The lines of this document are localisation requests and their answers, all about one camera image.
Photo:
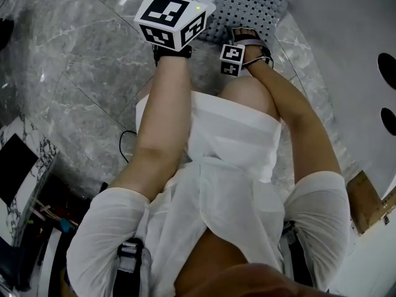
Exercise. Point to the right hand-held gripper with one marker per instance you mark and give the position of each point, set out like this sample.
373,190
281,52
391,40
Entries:
231,59

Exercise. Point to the person's white dress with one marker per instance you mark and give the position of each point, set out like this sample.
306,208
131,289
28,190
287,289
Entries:
222,178

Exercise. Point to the grey marble floor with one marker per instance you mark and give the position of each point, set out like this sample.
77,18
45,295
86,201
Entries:
77,73

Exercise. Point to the person's bare knee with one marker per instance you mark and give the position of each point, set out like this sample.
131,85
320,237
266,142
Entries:
247,94

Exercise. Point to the grey perforated bath mat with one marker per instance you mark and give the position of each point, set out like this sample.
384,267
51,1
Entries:
247,5

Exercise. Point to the blue small object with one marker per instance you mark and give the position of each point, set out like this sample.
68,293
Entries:
65,225

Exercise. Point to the person's right forearm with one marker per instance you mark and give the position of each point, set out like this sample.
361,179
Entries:
297,116

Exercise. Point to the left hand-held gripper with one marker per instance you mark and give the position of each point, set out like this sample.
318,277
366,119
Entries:
161,11

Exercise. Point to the white panel with round holes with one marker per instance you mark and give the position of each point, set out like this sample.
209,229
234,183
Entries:
346,57

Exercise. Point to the black flat panel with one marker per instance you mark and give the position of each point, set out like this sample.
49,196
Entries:
15,169

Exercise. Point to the person's right hand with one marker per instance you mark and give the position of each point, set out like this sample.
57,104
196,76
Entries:
246,33

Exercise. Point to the person's left forearm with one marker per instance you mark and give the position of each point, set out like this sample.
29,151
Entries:
167,104

